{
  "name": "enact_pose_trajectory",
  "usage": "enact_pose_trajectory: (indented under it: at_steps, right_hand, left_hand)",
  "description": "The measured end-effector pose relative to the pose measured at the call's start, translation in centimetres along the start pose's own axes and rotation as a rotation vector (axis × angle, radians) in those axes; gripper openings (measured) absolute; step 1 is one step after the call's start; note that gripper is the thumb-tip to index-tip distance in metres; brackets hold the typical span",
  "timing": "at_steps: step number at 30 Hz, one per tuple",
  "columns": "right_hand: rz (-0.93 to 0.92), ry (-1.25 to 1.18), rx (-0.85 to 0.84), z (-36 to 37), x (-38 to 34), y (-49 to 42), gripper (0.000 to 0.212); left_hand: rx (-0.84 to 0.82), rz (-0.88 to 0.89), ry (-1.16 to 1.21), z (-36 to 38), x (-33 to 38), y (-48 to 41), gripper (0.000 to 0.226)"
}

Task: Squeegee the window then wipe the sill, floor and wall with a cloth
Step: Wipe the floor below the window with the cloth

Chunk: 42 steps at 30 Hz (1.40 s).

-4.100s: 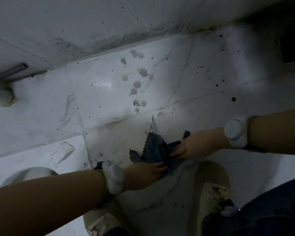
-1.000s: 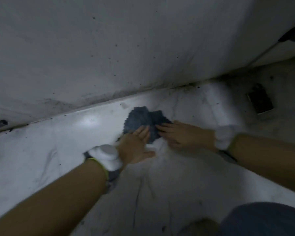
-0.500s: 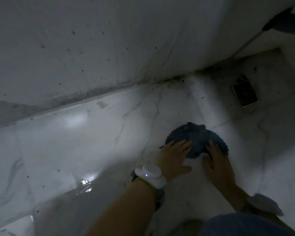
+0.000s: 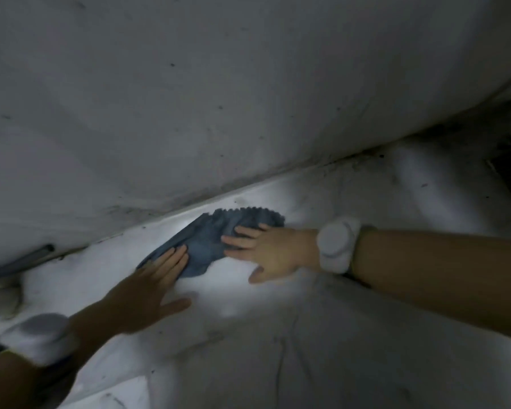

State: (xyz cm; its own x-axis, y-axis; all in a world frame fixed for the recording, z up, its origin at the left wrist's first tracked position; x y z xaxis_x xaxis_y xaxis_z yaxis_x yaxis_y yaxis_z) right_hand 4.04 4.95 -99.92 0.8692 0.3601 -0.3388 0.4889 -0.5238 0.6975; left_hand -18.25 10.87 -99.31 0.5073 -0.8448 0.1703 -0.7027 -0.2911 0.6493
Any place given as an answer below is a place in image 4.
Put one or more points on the person's right hand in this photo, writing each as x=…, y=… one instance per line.
x=276, y=253

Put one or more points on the person's left hand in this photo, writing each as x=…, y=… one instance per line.
x=138, y=296

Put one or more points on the person's left thumb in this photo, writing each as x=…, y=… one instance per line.
x=176, y=307

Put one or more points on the person's right middle finger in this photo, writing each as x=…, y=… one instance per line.
x=237, y=241

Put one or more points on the person's right thumb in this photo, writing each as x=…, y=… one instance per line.
x=259, y=274

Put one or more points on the person's right little finger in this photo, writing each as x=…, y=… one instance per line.
x=265, y=226

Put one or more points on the blue cleaning cloth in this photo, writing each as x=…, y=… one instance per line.
x=206, y=244

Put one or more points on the person's left forearm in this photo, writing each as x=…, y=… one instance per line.
x=12, y=383

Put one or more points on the person's right forearm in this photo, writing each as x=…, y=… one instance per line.
x=443, y=276

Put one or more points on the white wrist tracker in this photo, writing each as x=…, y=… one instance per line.
x=338, y=246
x=40, y=338

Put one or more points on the grey pipe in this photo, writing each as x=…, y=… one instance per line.
x=19, y=261

